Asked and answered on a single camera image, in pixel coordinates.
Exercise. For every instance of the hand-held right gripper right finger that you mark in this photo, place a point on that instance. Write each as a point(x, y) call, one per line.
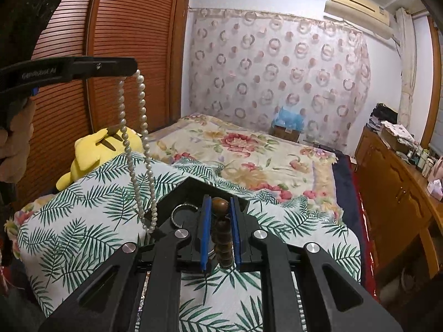
point(236, 231)

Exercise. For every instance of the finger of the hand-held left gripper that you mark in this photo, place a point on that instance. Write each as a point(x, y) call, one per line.
point(103, 67)

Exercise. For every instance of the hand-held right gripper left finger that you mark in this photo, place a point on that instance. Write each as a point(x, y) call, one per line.
point(206, 235)

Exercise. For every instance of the black jewelry tray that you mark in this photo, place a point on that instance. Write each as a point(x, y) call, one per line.
point(190, 193)

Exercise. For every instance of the person's left hand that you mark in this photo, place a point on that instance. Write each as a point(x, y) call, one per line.
point(15, 141)

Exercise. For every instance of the wooden louvered wardrobe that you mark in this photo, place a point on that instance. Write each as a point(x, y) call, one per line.
point(138, 24)

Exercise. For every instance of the floral bed blanket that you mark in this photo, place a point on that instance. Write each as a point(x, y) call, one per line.
point(249, 155)

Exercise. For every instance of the yellow plush toy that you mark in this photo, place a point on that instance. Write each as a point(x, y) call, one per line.
point(90, 148)

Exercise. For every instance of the brown cardboard box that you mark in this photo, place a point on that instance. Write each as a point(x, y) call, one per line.
point(285, 133)

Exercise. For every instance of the dark blue blanket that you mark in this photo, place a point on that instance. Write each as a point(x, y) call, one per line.
point(346, 193)

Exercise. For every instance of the blue plastic bag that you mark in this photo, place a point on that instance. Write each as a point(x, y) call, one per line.
point(289, 117)

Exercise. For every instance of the red bed sheet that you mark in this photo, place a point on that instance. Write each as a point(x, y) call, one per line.
point(367, 249)

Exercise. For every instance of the wooden dresser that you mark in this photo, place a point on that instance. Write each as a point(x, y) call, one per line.
point(387, 186)

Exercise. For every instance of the circle pattern curtain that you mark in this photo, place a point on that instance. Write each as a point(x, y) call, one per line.
point(277, 58)

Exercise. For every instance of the dark folded clothes pile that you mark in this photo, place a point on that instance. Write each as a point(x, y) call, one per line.
point(382, 116)

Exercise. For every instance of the white floral cloth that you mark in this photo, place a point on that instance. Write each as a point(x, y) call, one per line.
point(398, 133)

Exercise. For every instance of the group of small bottles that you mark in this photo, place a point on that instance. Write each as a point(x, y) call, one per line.
point(424, 160)

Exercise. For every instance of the pink tissue box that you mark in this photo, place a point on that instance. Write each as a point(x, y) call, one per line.
point(435, 189)

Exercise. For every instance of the gathered beige curtain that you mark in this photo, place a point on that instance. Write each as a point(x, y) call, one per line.
point(406, 76)

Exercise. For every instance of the beige wall air conditioner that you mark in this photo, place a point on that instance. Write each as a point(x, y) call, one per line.
point(360, 7)

